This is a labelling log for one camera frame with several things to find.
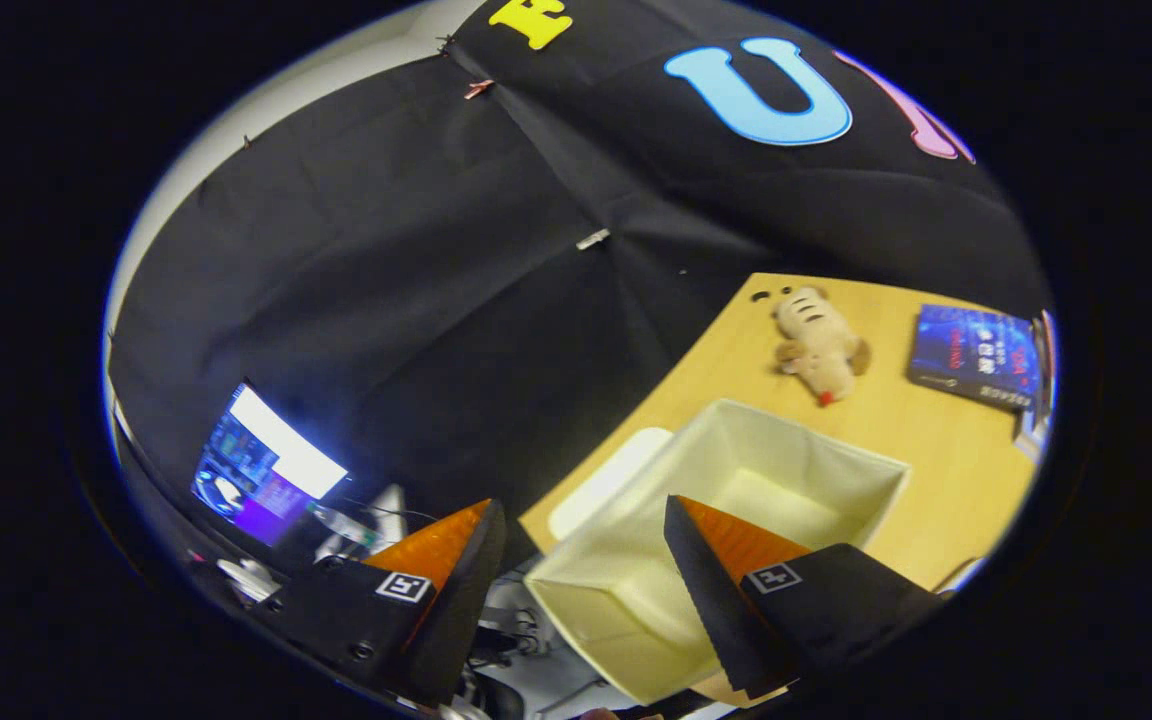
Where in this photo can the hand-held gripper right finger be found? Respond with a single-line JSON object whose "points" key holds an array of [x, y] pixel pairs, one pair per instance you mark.
{"points": [[711, 600]]}

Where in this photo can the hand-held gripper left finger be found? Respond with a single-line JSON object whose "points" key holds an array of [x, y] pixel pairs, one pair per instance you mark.
{"points": [[471, 600]]}

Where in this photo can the beige fabric storage box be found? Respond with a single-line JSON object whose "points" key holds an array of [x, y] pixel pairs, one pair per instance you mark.
{"points": [[626, 590]]}

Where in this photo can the lit computer monitor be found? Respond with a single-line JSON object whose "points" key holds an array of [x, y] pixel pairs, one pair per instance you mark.
{"points": [[266, 460]]}

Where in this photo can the tan striped plush toy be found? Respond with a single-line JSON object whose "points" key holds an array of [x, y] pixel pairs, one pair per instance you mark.
{"points": [[816, 345]]}

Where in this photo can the blue edged book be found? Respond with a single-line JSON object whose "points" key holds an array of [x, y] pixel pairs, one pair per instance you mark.
{"points": [[1031, 440]]}

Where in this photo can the blue cover book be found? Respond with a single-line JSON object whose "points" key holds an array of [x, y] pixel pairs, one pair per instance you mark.
{"points": [[976, 355]]}

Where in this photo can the silver clip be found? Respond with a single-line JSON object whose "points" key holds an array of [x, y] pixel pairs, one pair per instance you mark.
{"points": [[593, 239]]}

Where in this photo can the pink cover book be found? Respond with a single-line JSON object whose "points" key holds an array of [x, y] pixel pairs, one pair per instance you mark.
{"points": [[1047, 350]]}

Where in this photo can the copper clip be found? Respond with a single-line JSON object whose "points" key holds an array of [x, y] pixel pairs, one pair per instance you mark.
{"points": [[478, 89]]}

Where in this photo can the row of black clips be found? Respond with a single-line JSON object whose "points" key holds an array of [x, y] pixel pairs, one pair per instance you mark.
{"points": [[446, 44]]}

